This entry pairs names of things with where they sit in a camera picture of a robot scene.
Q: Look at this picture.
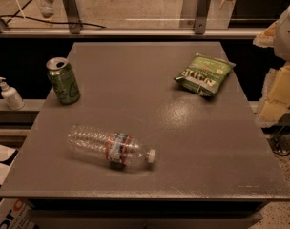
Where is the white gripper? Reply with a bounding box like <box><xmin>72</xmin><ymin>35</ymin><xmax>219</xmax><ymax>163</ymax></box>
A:
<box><xmin>253</xmin><ymin>5</ymin><xmax>290</xmax><ymax>122</ymax></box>

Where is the green soda can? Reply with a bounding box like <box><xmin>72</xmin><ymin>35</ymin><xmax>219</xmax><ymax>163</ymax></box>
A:
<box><xmin>46</xmin><ymin>57</ymin><xmax>80</xmax><ymax>105</ymax></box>

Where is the green chip bag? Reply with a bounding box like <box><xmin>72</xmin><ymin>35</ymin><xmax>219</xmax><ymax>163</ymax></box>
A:
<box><xmin>174</xmin><ymin>53</ymin><xmax>235</xmax><ymax>97</ymax></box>

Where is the clear plastic water bottle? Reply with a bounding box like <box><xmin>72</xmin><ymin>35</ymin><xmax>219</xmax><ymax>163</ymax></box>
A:
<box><xmin>67</xmin><ymin>125</ymin><xmax>156</xmax><ymax>169</ymax></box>

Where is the white pump lotion bottle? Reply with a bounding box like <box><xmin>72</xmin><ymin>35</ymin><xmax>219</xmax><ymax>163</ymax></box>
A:
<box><xmin>0</xmin><ymin>76</ymin><xmax>25</xmax><ymax>110</ymax></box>

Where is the white cardboard box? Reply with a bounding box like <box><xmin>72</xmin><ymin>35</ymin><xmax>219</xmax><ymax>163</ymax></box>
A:
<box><xmin>0</xmin><ymin>198</ymin><xmax>37</xmax><ymax>229</ymax></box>

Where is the right metal bracket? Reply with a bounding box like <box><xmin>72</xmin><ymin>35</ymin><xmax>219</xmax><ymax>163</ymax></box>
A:
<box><xmin>194</xmin><ymin>0</ymin><xmax>211</xmax><ymax>34</ymax></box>

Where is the metal bracket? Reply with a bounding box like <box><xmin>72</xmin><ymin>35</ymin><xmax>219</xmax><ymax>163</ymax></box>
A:
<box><xmin>194</xmin><ymin>0</ymin><xmax>211</xmax><ymax>34</ymax></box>
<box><xmin>62</xmin><ymin>0</ymin><xmax>82</xmax><ymax>34</ymax></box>

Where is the left metal bracket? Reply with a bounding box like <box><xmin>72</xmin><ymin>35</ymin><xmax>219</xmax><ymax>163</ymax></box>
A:
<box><xmin>62</xmin><ymin>0</ymin><xmax>82</xmax><ymax>34</ymax></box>

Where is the black cable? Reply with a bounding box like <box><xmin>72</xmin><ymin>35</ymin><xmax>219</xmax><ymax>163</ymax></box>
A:
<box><xmin>0</xmin><ymin>0</ymin><xmax>107</xmax><ymax>30</ymax></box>

